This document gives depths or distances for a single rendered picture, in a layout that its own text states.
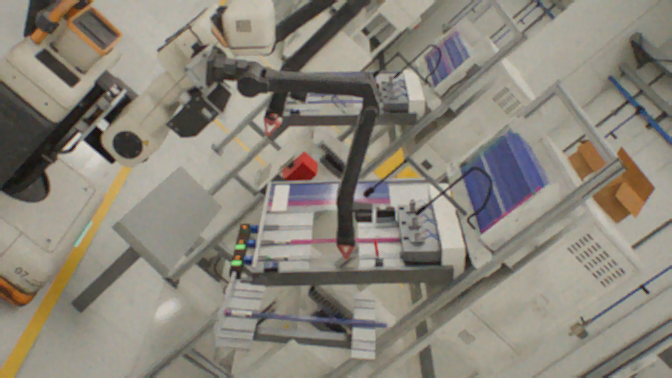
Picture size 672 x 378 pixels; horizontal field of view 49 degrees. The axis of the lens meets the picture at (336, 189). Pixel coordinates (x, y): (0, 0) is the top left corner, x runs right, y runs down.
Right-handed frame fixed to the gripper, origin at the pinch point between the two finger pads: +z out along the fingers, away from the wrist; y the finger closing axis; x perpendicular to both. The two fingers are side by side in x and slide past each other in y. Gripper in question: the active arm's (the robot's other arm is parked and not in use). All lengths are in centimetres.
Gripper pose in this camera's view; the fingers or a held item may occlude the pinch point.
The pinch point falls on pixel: (346, 255)
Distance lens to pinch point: 270.6
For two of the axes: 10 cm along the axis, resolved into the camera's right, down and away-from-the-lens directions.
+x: -10.0, 0.2, 0.3
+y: 0.1, -4.7, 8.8
